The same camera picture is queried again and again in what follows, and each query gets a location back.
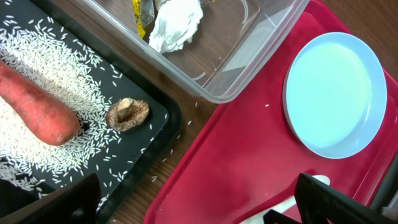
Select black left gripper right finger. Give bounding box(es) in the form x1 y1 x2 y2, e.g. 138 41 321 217
263 172 398 224

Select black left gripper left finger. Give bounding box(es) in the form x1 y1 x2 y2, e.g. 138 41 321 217
1 174 101 224

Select orange carrot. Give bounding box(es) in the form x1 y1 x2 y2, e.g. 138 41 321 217
1 62 81 146

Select brown mushroom piece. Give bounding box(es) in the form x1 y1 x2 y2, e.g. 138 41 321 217
105 98 150 132

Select light blue large plate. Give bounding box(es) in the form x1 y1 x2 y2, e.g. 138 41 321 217
283 32 387 159

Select white rice grains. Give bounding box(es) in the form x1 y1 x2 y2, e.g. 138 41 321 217
0 0 170 212

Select yellow silver foil wrapper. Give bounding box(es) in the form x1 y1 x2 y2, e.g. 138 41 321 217
132 0 155 39

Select black waste tray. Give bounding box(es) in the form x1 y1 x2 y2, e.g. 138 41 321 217
0 0 183 224

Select clear plastic waste bin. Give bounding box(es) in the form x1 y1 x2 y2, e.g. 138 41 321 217
76 0 309 104

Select white plastic spoon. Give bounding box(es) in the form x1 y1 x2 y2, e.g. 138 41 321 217
239 174 331 224

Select crumpled white tissue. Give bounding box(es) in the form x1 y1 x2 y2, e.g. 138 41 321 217
149 0 203 54

